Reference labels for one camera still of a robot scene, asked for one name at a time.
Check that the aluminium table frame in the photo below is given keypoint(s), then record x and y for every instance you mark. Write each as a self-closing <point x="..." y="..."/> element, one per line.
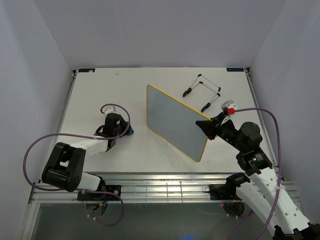
<point x="148" y="168"/>

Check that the yellow framed whiteboard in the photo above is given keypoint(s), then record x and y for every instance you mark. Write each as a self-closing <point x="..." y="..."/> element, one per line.
<point x="175" y="122"/>

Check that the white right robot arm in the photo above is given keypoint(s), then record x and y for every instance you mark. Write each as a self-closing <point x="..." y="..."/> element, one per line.
<point x="259" y="184"/>

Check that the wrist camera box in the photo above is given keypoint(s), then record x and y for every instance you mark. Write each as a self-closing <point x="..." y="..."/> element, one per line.
<point x="228" y="107"/>
<point x="105" y="110"/>

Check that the black wire easel stand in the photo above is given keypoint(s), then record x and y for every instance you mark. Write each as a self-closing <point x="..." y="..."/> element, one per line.
<point x="205" y="88"/>

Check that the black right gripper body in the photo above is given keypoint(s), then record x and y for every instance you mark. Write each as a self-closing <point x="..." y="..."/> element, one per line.
<point x="226" y="131"/>

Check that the black XDOF label left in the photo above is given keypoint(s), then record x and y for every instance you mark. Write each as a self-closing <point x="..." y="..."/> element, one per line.
<point x="86" y="70"/>

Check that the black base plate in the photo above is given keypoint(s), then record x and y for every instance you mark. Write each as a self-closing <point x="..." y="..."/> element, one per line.
<point x="220" y="192"/>
<point x="108" y="193"/>

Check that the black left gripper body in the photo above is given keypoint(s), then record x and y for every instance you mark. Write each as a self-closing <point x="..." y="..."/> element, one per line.
<point x="122" y="128"/>

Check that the blue bone shaped eraser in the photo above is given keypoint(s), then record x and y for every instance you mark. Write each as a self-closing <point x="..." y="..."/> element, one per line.
<point x="129" y="130"/>

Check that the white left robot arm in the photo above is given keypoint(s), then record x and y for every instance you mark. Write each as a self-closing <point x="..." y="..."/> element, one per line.
<point x="65" y="166"/>

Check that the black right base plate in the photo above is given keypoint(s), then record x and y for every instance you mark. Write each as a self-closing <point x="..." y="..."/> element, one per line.
<point x="220" y="192"/>

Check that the black XDOF label right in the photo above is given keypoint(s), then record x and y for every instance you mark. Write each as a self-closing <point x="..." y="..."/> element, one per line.
<point x="234" y="69"/>

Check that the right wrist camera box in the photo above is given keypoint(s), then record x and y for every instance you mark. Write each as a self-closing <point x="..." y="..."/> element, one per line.
<point x="228" y="107"/>

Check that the black xdof label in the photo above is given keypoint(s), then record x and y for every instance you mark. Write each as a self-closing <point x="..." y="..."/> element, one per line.
<point x="86" y="70"/>
<point x="234" y="69"/>

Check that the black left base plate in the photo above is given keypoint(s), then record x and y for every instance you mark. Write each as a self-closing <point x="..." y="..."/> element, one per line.
<point x="108" y="193"/>

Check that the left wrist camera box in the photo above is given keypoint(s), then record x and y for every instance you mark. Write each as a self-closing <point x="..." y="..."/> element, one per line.
<point x="105" y="110"/>

